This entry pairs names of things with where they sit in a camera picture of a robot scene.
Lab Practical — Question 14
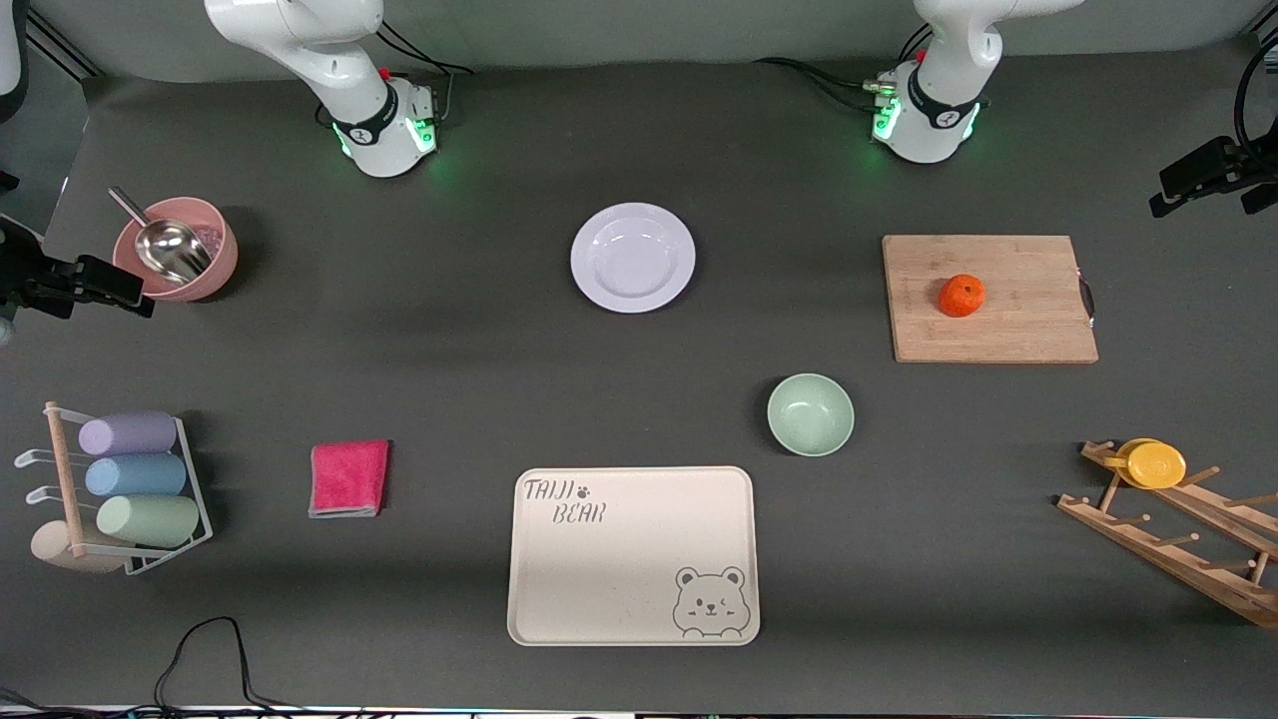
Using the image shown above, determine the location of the white round plate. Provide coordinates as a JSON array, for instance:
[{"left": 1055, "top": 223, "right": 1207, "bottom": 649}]
[{"left": 570, "top": 203, "right": 698, "bottom": 315}]

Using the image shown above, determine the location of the orange fruit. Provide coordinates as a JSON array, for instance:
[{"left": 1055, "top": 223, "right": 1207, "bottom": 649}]
[{"left": 938, "top": 274, "right": 988, "bottom": 319}]

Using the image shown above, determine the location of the light green bowl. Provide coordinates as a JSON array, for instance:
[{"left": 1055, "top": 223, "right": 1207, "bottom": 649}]
[{"left": 766, "top": 372, "right": 857, "bottom": 458}]

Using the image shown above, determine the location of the pink folded cloth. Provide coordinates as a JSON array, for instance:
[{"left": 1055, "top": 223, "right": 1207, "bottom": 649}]
[{"left": 308, "top": 439, "right": 391, "bottom": 520}]

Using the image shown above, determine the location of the wooden cutting board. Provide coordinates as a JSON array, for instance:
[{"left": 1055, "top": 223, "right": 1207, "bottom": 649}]
[{"left": 882, "top": 235, "right": 1100, "bottom": 365}]

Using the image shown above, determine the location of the pink bowl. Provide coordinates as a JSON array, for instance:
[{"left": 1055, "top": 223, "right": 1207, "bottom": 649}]
[{"left": 111, "top": 196, "right": 241, "bottom": 304}]

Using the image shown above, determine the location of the metal scoop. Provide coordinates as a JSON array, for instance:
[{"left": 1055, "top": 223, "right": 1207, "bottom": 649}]
[{"left": 107, "top": 186, "right": 215, "bottom": 286}]

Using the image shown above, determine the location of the pale green cup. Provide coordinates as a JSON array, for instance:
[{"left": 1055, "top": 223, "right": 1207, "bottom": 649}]
[{"left": 95, "top": 493, "right": 202, "bottom": 549}]

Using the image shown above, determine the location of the blue cup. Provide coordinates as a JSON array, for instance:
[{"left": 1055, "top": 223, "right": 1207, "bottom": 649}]
[{"left": 84, "top": 452, "right": 189, "bottom": 499}]

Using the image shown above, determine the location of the purple cup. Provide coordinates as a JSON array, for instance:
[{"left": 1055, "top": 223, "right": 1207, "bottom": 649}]
[{"left": 78, "top": 409, "right": 180, "bottom": 458}]

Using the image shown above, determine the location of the yellow mug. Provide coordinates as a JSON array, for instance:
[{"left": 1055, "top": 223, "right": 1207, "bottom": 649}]
[{"left": 1102, "top": 437, "right": 1189, "bottom": 491}]

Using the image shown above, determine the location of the wooden peg mug rack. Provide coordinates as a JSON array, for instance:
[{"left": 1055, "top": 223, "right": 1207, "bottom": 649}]
[{"left": 1055, "top": 439, "right": 1278, "bottom": 629}]

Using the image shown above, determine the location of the beige cup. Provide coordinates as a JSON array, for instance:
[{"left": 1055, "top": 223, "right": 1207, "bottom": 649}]
[{"left": 29, "top": 518, "right": 127, "bottom": 576}]

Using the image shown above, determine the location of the black cable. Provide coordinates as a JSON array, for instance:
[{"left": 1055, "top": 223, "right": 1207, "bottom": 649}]
[
  {"left": 373, "top": 20, "right": 476, "bottom": 79},
  {"left": 153, "top": 615, "right": 303, "bottom": 714},
  {"left": 752, "top": 56, "right": 892, "bottom": 113},
  {"left": 1233, "top": 38, "right": 1278, "bottom": 153}
]

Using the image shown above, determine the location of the white wire cup rack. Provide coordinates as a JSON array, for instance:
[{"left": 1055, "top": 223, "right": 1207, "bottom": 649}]
[{"left": 14, "top": 400, "right": 215, "bottom": 578}]

